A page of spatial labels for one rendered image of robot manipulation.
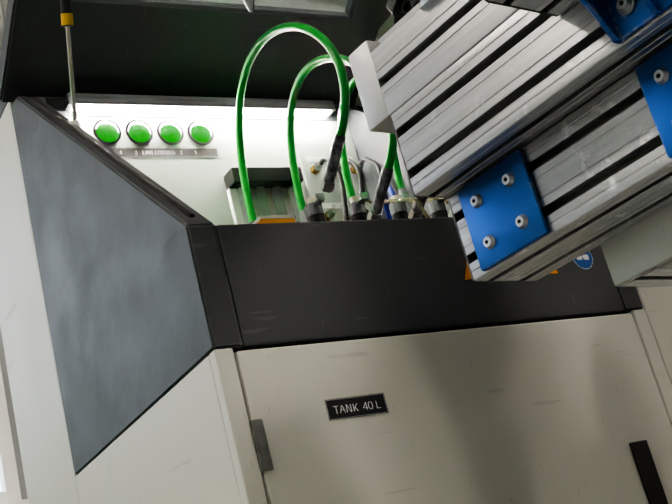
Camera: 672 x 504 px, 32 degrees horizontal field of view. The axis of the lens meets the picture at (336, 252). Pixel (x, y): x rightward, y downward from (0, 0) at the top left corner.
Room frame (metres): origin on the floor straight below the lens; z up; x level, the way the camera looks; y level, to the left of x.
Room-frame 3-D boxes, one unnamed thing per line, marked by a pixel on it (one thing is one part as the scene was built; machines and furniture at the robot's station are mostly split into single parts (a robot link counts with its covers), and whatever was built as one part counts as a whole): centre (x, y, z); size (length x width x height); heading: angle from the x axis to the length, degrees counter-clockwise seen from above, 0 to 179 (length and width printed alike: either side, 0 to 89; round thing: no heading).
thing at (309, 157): (2.06, -0.04, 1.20); 0.13 x 0.03 x 0.31; 123
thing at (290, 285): (1.51, -0.11, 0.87); 0.62 x 0.04 x 0.16; 123
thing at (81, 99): (1.93, 0.16, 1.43); 0.54 x 0.03 x 0.02; 123
